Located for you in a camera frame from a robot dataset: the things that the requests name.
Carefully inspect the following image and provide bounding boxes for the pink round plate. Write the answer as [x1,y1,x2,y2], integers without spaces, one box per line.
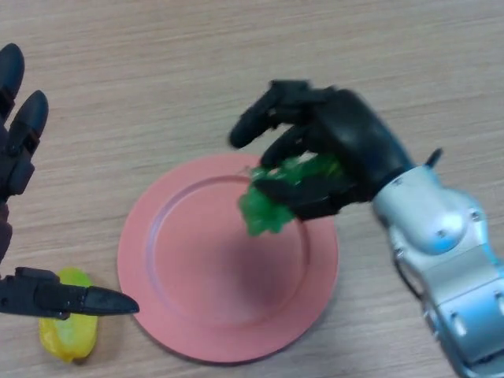
[117,153,340,364]

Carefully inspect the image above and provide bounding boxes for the yellow starfruit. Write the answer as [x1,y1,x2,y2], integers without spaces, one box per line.
[38,267,99,365]

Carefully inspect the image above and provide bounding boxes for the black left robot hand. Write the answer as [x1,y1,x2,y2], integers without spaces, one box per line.
[0,43,141,321]

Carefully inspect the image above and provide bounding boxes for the green grapes bunch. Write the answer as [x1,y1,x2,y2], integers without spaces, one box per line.
[235,153,343,238]

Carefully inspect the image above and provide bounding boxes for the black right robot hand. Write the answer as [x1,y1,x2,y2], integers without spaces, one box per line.
[228,80,414,221]

